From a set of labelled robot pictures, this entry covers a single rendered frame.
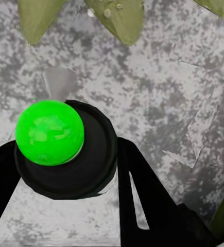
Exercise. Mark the insectifuge atomizer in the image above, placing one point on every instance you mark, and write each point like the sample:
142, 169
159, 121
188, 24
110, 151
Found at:
65, 149

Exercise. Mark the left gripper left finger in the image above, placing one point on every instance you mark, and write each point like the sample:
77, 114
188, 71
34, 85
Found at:
9, 176

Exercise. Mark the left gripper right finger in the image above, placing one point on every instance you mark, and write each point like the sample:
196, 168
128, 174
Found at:
167, 225

